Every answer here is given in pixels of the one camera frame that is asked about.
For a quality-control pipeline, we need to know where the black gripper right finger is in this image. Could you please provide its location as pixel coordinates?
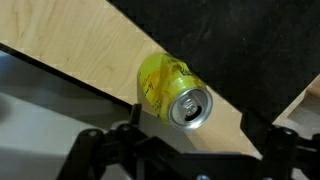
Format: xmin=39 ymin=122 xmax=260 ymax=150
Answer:
xmin=240 ymin=111 xmax=320 ymax=180

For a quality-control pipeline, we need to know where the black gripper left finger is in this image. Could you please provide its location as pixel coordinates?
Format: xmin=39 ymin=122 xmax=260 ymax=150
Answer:
xmin=55 ymin=103 xmax=188 ymax=180

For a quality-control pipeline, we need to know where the yellow soda can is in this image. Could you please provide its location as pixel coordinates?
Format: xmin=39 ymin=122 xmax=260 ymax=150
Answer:
xmin=137 ymin=53 xmax=213 ymax=131

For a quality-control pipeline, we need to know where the wooden shelf unit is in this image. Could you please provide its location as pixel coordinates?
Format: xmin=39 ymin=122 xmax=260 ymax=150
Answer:
xmin=274 ymin=75 xmax=320 ymax=139

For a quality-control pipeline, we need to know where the black desk mat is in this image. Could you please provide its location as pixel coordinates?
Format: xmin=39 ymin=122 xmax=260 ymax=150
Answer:
xmin=107 ymin=0 xmax=320 ymax=124

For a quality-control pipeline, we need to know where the wooden desk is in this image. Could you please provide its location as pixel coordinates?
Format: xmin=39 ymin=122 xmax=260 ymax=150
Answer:
xmin=0 ymin=0 xmax=264 ymax=158

